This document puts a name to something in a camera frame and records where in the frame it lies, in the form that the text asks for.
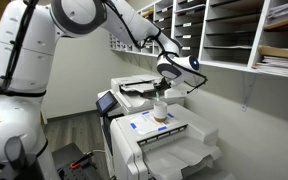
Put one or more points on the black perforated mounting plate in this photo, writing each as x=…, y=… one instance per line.
x=80, y=173

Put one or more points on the white wall mail sorter shelf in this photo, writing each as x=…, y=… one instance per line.
x=202, y=33

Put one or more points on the white copier finisher unit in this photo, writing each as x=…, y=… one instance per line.
x=190, y=130

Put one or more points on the manila folder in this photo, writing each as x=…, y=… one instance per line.
x=284, y=51

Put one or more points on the black clamp with orange tip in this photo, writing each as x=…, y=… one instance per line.
x=75, y=165

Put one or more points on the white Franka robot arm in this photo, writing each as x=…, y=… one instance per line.
x=17, y=66

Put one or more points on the blue tape piece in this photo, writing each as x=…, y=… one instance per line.
x=170, y=115
x=145, y=113
x=162, y=128
x=133, y=126

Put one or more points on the white mug with brown base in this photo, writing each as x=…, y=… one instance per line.
x=160, y=110

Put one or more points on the white office copier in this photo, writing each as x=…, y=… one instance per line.
x=134, y=100

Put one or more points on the white paper sheet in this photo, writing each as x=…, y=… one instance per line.
x=144, y=123

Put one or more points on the green marker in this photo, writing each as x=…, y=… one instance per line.
x=157, y=96

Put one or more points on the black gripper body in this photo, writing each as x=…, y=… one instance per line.
x=162, y=84

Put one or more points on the white paper stack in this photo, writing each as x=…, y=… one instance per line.
x=280, y=65

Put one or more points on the copier touch screen panel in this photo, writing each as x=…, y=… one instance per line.
x=105, y=102

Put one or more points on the black cart top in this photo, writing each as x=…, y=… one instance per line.
x=64, y=153

